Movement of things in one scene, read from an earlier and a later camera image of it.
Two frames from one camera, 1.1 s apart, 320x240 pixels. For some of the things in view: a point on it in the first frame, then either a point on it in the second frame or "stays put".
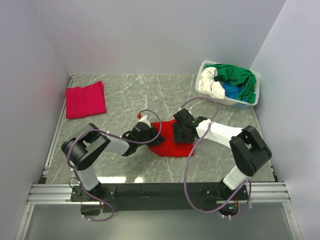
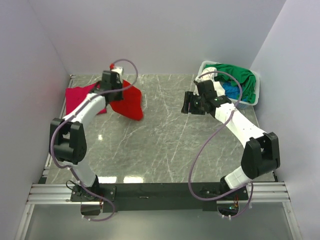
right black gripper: (177, 136) → (189, 97)
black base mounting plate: (159, 197) stays put
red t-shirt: (168, 147) → (130, 106)
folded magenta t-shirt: (85, 100) stays put
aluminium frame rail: (58, 194) stays put
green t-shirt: (233, 75) stays put
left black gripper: (154, 133) → (119, 96)
